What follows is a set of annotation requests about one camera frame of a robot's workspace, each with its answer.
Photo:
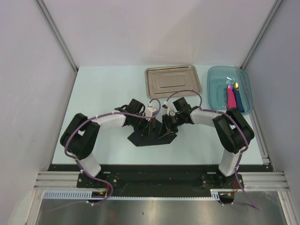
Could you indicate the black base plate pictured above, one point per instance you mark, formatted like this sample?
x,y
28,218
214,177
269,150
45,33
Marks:
x,y
162,181

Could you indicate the blue rolled napkin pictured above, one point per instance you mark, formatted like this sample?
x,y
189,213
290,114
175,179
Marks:
x,y
238,97

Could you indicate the white cable duct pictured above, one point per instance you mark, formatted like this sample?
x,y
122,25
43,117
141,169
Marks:
x,y
94,195

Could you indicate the dark knife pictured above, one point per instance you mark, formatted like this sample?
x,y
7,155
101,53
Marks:
x,y
153,123

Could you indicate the pink rolled napkin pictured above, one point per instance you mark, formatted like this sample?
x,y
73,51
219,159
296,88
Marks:
x,y
231,101

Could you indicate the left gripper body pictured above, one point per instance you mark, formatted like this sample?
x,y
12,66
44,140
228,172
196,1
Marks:
x,y
139,124

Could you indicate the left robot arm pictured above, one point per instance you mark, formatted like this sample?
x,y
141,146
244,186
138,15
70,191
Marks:
x,y
81,134

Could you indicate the blue plastic bin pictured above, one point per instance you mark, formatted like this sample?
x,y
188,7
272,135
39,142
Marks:
x,y
218,79

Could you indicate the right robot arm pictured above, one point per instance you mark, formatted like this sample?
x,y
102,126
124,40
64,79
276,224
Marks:
x,y
234,132

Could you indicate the aluminium frame rail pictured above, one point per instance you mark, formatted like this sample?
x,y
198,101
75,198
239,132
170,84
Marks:
x,y
56,34

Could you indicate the silver metal tray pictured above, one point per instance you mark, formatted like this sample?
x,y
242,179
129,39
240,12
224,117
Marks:
x,y
161,82

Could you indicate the black paper napkin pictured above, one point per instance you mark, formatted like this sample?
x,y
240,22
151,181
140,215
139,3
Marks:
x,y
153,138

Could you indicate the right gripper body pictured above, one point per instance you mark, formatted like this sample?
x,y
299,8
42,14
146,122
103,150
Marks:
x,y
173,122

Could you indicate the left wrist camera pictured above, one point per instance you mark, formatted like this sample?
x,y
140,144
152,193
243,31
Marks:
x,y
150,112

